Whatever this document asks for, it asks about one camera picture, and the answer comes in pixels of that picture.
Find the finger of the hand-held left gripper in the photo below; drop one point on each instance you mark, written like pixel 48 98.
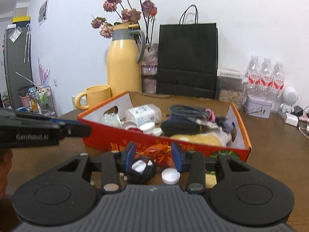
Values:
pixel 65 121
pixel 77 131

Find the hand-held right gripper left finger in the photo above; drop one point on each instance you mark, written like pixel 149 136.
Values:
pixel 130 156

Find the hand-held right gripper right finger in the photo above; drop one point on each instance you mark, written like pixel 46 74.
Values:
pixel 176 157

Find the red cardboard box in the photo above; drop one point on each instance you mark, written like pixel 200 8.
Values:
pixel 106 137

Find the yellow and white plush toy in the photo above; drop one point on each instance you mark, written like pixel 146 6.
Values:
pixel 200 139

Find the black oval case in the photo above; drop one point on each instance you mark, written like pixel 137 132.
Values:
pixel 179 127

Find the iridescent plastic bag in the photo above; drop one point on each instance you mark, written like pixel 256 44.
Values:
pixel 112 120

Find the clear cotton swab box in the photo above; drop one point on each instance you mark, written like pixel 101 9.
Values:
pixel 142 114

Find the purple cloth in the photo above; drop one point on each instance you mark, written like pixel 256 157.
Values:
pixel 228 125

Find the person's left forearm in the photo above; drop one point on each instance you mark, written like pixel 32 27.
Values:
pixel 4 171

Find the pink bin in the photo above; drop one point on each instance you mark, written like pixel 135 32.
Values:
pixel 25 101

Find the yellow mug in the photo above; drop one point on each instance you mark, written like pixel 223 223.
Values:
pixel 97 96

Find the black toothed hairband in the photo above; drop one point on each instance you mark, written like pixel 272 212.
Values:
pixel 187 110

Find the grey refrigerator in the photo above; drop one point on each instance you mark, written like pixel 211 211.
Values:
pixel 18 65

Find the yellow thermos jug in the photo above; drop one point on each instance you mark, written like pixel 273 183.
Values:
pixel 123 70

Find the clear seed jar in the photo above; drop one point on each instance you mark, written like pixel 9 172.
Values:
pixel 230 94

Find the fuzzy pink vase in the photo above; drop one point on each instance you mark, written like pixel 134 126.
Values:
pixel 149 72

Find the printed tin box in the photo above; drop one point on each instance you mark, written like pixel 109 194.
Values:
pixel 257 107

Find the black paper bag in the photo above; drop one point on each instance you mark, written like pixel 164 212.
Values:
pixel 187 60

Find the white flat box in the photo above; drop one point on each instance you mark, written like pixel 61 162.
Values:
pixel 229 73

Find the yellow box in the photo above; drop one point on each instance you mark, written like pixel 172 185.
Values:
pixel 21 21

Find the clear water bottle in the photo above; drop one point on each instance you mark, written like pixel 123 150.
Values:
pixel 253 75
pixel 266 77
pixel 277 84

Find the white charger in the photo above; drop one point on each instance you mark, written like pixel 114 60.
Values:
pixel 291 120

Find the dried rose bouquet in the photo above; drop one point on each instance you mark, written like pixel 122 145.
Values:
pixel 128 14

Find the white robot toy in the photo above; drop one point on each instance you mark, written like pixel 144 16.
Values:
pixel 288 98

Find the black power adapter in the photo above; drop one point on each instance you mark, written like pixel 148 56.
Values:
pixel 298 111

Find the white wall socket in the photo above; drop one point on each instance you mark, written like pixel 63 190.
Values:
pixel 56 82

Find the pink wall sticker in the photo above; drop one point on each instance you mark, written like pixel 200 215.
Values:
pixel 44 73

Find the wall picture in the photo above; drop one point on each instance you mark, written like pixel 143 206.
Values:
pixel 43 11

